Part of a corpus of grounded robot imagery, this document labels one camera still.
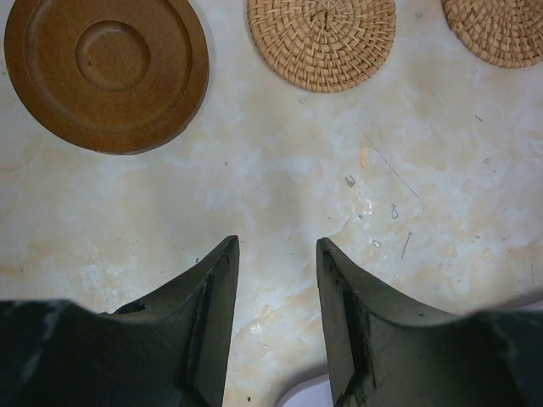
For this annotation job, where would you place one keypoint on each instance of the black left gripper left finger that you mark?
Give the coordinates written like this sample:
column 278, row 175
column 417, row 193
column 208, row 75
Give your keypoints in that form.
column 168, row 348

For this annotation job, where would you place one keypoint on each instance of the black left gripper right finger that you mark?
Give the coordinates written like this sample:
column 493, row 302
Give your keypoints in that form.
column 385, row 348

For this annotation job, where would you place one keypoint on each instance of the dark wooden coaster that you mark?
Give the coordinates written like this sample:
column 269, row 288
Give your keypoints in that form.
column 118, row 77

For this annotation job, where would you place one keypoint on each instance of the light woven rattan coaster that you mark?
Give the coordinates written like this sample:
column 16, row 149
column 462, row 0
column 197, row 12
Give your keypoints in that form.
column 323, row 46

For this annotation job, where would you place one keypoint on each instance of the lavender plastic tray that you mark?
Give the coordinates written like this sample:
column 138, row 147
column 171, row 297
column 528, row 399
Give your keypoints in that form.
column 309, row 387

